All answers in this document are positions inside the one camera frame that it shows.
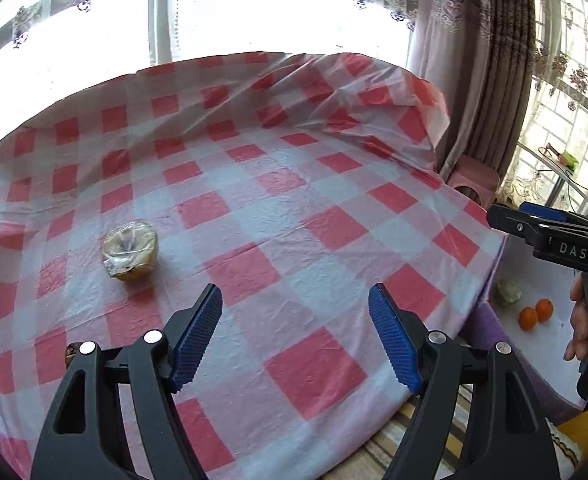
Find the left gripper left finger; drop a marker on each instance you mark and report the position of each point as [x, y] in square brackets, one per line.
[104, 391]

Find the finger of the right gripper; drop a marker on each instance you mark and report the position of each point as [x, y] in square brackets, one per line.
[543, 212]
[533, 229]

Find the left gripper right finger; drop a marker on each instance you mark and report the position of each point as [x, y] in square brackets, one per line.
[419, 356]

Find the small cut fruit half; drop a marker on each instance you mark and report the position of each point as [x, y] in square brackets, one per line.
[130, 251]

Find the dark mangosteen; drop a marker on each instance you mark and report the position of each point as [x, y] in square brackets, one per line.
[71, 351]

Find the person right hand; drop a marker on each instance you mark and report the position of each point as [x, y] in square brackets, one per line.
[577, 348]

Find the glass side table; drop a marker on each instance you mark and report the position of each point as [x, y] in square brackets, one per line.
[551, 183]

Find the wrapped pale green fruit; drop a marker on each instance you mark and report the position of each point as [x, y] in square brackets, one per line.
[506, 292]

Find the mandarin in box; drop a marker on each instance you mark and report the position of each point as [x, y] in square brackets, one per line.
[527, 318]
[545, 309]

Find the purple white cardboard box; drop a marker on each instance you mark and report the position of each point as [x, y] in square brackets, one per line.
[540, 350]

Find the pink plastic stool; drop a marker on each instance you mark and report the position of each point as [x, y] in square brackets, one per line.
[481, 179]

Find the striped sofa cover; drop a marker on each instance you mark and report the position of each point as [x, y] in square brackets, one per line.
[466, 432]

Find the brown patterned curtain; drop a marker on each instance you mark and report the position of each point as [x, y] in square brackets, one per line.
[480, 55]

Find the red white checkered tablecloth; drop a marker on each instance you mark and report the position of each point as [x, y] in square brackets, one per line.
[294, 183]

